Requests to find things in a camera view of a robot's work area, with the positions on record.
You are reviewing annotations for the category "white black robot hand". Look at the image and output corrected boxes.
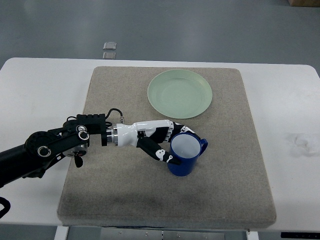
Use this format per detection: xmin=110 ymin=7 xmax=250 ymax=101
xmin=106 ymin=119 xmax=200 ymax=165

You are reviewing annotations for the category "blue mug white inside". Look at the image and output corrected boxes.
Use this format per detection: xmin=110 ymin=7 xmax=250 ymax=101
xmin=167 ymin=133 xmax=208 ymax=177

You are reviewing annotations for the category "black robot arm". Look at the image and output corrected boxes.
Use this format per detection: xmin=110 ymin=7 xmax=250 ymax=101
xmin=0 ymin=113 xmax=112 ymax=187

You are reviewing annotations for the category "light green plate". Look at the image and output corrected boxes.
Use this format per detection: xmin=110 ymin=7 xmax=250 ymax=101
xmin=147 ymin=69 xmax=213 ymax=119

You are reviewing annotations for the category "lower metal floor plate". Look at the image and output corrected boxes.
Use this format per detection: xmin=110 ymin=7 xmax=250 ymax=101
xmin=102 ymin=52 xmax=116 ymax=60

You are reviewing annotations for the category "beige felt mat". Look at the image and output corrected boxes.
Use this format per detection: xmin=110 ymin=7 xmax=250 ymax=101
xmin=57 ymin=68 xmax=277 ymax=229

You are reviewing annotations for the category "cardboard box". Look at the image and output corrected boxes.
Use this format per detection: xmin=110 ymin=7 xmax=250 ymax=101
xmin=288 ymin=0 xmax=320 ymax=8

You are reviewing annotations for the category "metal table frame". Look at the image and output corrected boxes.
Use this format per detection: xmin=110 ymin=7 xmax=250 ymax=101
xmin=53 ymin=226 xmax=320 ymax=240

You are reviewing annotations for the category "black cable loop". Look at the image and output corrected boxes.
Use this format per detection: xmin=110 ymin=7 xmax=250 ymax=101
xmin=0 ymin=196 xmax=12 ymax=219

